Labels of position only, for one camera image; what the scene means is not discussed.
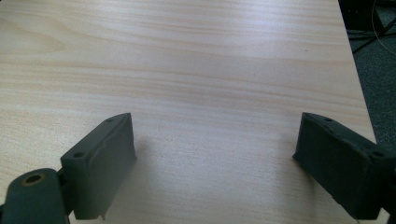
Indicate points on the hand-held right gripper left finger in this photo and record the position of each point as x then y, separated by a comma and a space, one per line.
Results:
99, 168

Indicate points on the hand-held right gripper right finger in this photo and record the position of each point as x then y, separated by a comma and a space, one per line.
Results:
339, 165

